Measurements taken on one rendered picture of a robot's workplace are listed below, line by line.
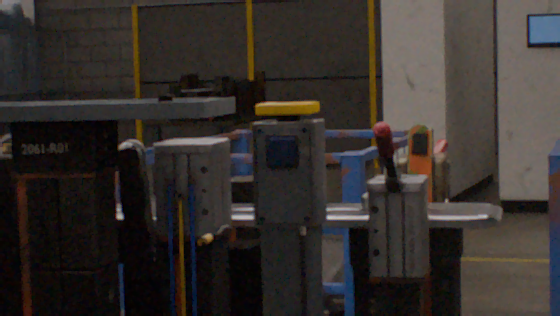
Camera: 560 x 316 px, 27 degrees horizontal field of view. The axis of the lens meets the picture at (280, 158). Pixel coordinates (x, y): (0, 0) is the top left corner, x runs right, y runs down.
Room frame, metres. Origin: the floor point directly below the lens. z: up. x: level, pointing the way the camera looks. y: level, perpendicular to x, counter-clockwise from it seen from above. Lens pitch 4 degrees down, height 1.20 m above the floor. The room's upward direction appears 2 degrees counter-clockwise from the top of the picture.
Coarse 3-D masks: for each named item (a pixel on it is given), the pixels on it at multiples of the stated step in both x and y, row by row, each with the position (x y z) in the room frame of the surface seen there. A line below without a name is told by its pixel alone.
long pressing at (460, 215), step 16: (240, 208) 1.65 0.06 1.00; (336, 208) 1.62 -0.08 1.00; (352, 208) 1.62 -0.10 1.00; (432, 208) 1.59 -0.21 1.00; (448, 208) 1.58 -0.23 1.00; (464, 208) 1.58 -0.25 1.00; (480, 208) 1.57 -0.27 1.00; (496, 208) 1.59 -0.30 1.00; (240, 224) 1.54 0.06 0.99; (336, 224) 1.51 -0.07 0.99; (352, 224) 1.50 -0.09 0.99; (368, 224) 1.50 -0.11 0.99; (432, 224) 1.48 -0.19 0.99; (448, 224) 1.48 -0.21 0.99; (464, 224) 1.47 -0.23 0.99; (480, 224) 1.47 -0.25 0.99; (496, 224) 1.49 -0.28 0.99
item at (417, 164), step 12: (408, 132) 1.72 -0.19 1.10; (420, 132) 1.71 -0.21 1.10; (408, 144) 1.71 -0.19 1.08; (420, 144) 1.70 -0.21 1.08; (432, 144) 1.71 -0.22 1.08; (408, 156) 1.71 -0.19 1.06; (420, 156) 1.71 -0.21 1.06; (432, 156) 1.71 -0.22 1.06; (408, 168) 1.71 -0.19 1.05; (420, 168) 1.70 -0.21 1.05; (432, 168) 1.70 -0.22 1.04; (432, 180) 1.70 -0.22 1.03; (432, 192) 1.70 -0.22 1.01
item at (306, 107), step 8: (264, 104) 1.25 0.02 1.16; (272, 104) 1.25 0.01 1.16; (280, 104) 1.25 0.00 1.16; (288, 104) 1.25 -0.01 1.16; (296, 104) 1.24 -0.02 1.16; (304, 104) 1.24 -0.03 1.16; (312, 104) 1.26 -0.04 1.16; (256, 112) 1.25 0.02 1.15; (264, 112) 1.25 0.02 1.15; (272, 112) 1.25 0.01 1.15; (280, 112) 1.25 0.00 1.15; (288, 112) 1.24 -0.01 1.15; (296, 112) 1.24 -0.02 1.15; (304, 112) 1.24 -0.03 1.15; (312, 112) 1.26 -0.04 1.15; (280, 120) 1.27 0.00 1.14; (288, 120) 1.26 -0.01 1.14; (296, 120) 1.27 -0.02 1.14
